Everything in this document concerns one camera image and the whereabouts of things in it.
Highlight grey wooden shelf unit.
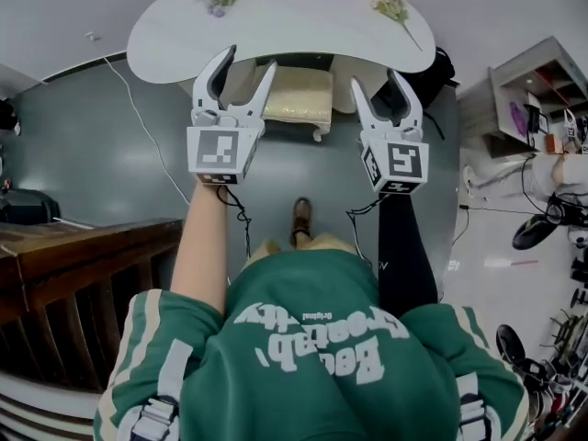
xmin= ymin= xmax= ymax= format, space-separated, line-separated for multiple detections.
xmin=481 ymin=36 xmax=588 ymax=158

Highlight cream upholstered stool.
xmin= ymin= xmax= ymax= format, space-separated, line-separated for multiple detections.
xmin=261 ymin=64 xmax=334 ymax=144

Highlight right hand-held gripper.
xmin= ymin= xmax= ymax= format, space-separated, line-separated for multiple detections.
xmin=350 ymin=67 xmax=430 ymax=196

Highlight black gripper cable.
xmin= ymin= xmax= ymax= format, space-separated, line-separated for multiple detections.
xmin=215 ymin=185 xmax=254 ymax=266
xmin=345 ymin=195 xmax=385 ymax=266

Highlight black swivel chair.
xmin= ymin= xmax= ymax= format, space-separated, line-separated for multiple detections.
xmin=512 ymin=190 xmax=588 ymax=252

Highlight person's left forearm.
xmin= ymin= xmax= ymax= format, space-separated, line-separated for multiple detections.
xmin=170 ymin=184 xmax=231 ymax=314

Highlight person's green printed shirt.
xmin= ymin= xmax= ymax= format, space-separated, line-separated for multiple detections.
xmin=91 ymin=248 xmax=529 ymax=441

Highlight person's brown shoe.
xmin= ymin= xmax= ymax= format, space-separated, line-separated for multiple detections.
xmin=288 ymin=197 xmax=314 ymax=250

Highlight dark wooden staircase railing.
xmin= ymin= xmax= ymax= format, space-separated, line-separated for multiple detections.
xmin=0 ymin=218 xmax=185 ymax=394

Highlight cluttered equipment pile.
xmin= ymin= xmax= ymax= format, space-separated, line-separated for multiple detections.
xmin=495 ymin=245 xmax=588 ymax=431

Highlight white harness strap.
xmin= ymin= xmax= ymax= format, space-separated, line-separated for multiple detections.
xmin=454 ymin=372 xmax=497 ymax=441
xmin=130 ymin=340 xmax=194 ymax=441

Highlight cream artificial flower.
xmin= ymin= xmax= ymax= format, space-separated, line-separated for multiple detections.
xmin=369 ymin=0 xmax=424 ymax=53

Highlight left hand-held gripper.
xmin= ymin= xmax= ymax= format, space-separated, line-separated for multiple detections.
xmin=186 ymin=44 xmax=278 ymax=187

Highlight purple item on shelf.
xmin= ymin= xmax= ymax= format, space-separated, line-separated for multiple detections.
xmin=508 ymin=100 xmax=529 ymax=137

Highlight white dressing table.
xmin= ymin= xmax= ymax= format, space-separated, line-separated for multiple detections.
xmin=127 ymin=0 xmax=436 ymax=117

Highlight thin white cable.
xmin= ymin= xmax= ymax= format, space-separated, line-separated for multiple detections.
xmin=103 ymin=55 xmax=192 ymax=207

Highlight person's beige trousers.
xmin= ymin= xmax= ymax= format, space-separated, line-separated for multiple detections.
xmin=250 ymin=232 xmax=360 ymax=268

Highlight black backpack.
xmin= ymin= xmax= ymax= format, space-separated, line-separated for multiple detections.
xmin=399 ymin=46 xmax=460 ymax=141

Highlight black bag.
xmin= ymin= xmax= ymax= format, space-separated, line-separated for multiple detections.
xmin=0 ymin=188 xmax=61 ymax=227

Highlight person's right forearm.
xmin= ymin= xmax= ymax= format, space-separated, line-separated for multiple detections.
xmin=377 ymin=193 xmax=440 ymax=316

